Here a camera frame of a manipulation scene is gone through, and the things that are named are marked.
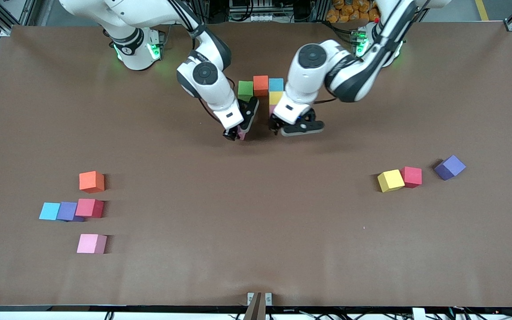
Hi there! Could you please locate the brown table cover sheet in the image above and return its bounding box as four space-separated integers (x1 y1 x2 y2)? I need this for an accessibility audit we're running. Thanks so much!
0 20 512 308

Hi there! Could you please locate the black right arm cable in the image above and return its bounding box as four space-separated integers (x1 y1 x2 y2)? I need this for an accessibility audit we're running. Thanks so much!
167 0 239 125

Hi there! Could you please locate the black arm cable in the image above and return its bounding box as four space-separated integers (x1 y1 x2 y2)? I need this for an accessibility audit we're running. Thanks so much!
312 0 430 107
167 0 239 125

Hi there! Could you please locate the orange foam block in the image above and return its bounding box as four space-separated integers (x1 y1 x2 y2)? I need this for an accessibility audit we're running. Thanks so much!
79 171 105 194
253 75 269 97

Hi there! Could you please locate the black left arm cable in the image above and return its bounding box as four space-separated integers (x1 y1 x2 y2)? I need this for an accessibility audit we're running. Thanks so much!
312 0 430 107

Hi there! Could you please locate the red foam block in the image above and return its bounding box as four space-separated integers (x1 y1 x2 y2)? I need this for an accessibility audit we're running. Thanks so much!
400 167 423 189
75 199 105 219

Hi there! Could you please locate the green foam block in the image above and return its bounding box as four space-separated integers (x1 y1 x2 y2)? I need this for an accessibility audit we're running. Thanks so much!
237 80 255 102

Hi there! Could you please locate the small metal bracket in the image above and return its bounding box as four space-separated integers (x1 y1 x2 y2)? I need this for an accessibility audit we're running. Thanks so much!
247 292 272 306

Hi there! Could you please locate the aluminium equipment rack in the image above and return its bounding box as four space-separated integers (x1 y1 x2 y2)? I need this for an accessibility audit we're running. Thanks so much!
194 0 328 24

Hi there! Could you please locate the pile of orange objects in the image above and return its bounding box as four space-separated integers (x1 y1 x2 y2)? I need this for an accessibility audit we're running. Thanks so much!
326 0 383 24

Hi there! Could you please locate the purple foam block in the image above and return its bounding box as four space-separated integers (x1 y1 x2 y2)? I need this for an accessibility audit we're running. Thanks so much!
434 155 466 181
57 202 85 222

